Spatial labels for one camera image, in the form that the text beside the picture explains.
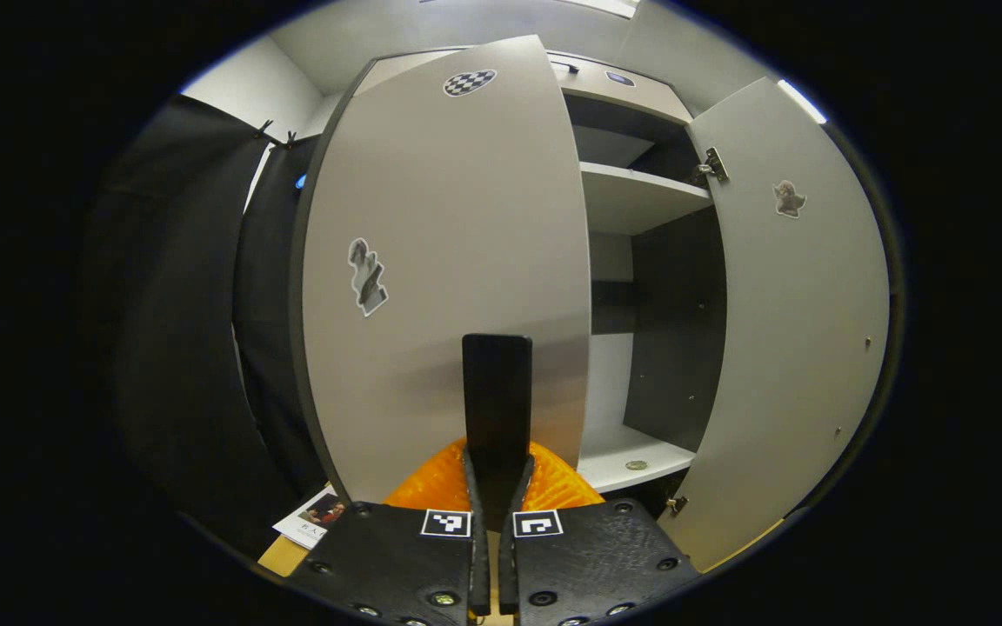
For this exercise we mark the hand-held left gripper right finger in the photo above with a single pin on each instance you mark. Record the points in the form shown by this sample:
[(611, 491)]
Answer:
[(508, 565)]

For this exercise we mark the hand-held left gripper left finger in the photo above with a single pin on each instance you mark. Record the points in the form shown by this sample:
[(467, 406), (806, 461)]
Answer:
[(478, 565)]

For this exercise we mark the grey double-door shoe cabinet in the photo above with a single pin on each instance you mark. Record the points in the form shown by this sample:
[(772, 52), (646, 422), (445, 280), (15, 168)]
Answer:
[(675, 348)]

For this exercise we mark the grey cabinet door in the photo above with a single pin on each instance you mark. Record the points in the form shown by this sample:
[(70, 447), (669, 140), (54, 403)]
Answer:
[(431, 217), (797, 348)]

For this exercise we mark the grey cabinet shelf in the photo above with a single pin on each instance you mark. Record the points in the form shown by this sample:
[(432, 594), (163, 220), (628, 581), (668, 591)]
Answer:
[(614, 452), (631, 200)]

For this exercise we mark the metal door hinge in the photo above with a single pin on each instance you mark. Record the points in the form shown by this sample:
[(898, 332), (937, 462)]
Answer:
[(678, 503), (712, 165)]

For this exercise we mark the grey cabinet drawer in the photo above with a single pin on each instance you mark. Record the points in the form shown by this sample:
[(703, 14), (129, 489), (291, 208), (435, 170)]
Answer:
[(631, 97)]

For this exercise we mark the printed paper card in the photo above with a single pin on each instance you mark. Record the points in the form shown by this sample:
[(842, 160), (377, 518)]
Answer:
[(310, 522)]

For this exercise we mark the black backdrop cloth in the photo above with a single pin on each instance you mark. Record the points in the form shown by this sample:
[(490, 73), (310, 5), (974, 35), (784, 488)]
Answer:
[(179, 348)]

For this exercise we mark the small ceiling light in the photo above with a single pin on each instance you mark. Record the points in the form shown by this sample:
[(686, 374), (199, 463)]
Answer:
[(801, 101)]

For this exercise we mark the long ceiling light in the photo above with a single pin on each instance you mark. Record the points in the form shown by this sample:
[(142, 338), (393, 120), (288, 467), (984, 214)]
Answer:
[(605, 7)]

